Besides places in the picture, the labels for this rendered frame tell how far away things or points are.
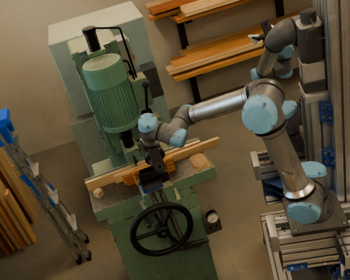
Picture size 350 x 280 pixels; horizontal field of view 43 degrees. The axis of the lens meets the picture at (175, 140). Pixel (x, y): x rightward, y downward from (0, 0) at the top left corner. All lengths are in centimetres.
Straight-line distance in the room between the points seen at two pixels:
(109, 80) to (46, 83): 255
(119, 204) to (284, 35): 105
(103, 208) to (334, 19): 124
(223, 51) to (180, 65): 41
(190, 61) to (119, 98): 216
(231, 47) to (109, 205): 239
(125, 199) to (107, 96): 49
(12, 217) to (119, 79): 181
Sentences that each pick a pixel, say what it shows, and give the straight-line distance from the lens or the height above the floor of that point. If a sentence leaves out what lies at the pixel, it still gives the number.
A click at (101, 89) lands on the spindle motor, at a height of 142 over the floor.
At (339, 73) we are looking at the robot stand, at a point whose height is 135.
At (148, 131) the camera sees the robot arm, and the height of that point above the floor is 131.
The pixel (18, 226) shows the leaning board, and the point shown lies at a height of 19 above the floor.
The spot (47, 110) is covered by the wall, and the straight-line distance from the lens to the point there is 451.
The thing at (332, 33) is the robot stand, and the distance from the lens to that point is 171.
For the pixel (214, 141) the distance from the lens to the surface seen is 225.
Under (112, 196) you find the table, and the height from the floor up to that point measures 90.
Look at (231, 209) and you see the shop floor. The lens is 324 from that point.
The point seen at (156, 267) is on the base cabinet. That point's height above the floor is 43.
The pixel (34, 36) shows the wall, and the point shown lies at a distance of 427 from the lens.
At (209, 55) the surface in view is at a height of 62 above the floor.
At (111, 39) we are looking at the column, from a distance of 214.
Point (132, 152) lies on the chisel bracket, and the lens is 209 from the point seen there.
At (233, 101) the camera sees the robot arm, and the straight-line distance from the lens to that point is 167.
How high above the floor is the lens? 215
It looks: 31 degrees down
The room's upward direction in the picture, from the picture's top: 15 degrees counter-clockwise
